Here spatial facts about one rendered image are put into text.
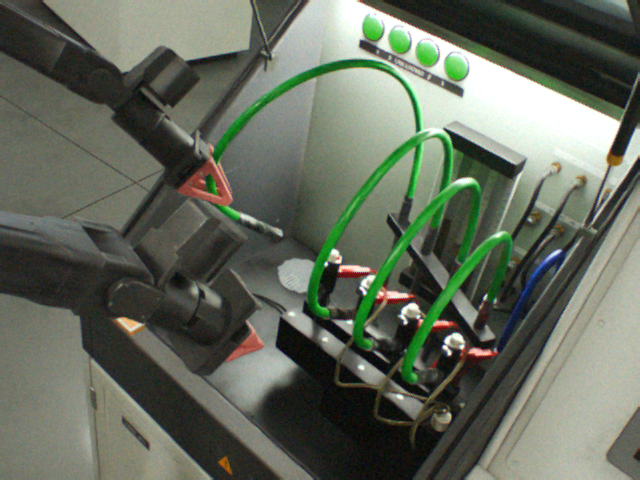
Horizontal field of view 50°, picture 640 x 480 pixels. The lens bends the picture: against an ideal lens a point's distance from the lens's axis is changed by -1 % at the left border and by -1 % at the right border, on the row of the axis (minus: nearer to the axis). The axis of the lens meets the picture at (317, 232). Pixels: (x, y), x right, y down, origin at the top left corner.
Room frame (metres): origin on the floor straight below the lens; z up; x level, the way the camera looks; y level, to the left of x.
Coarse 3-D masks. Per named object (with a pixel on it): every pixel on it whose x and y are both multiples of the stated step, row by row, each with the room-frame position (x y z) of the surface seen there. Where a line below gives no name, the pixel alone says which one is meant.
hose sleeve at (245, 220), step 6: (240, 216) 0.85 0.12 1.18; (246, 216) 0.86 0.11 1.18; (240, 222) 0.85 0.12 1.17; (246, 222) 0.86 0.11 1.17; (252, 222) 0.86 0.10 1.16; (258, 222) 0.87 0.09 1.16; (252, 228) 0.86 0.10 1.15; (258, 228) 0.87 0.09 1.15; (264, 228) 0.87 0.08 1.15; (270, 228) 0.88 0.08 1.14; (264, 234) 0.88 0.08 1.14; (270, 234) 0.88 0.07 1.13
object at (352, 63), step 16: (336, 64) 0.92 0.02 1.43; (352, 64) 0.93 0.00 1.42; (368, 64) 0.95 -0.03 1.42; (384, 64) 0.96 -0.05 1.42; (288, 80) 0.89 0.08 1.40; (304, 80) 0.89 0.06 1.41; (400, 80) 0.98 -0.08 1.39; (272, 96) 0.87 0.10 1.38; (416, 96) 1.00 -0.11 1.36; (256, 112) 0.86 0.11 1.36; (416, 112) 1.01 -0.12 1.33; (240, 128) 0.85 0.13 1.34; (416, 128) 1.02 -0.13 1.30; (224, 144) 0.83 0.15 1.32; (416, 160) 1.02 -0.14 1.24; (208, 176) 0.82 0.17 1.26; (416, 176) 1.02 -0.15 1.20; (208, 192) 0.83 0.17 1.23; (224, 208) 0.84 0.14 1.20
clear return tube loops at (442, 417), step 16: (384, 288) 0.81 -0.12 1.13; (384, 304) 0.79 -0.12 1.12; (368, 320) 0.76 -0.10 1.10; (352, 336) 0.73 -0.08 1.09; (464, 352) 0.71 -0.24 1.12; (336, 368) 0.71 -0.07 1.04; (336, 384) 0.70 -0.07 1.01; (352, 384) 0.71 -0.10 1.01; (368, 384) 0.72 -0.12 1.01; (384, 384) 0.66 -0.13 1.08; (432, 400) 0.64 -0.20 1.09; (448, 416) 0.69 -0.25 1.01; (416, 448) 0.61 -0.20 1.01
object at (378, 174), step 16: (432, 128) 0.87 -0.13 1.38; (416, 144) 0.83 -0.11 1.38; (448, 144) 0.91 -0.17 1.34; (448, 160) 0.93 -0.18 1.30; (448, 176) 0.94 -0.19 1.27; (368, 192) 0.75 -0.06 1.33; (352, 208) 0.73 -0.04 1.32; (336, 224) 0.72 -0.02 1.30; (432, 224) 0.95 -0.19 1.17; (336, 240) 0.71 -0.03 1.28; (432, 240) 0.94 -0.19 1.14; (320, 256) 0.70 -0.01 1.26; (320, 272) 0.69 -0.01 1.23; (352, 320) 0.78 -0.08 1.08
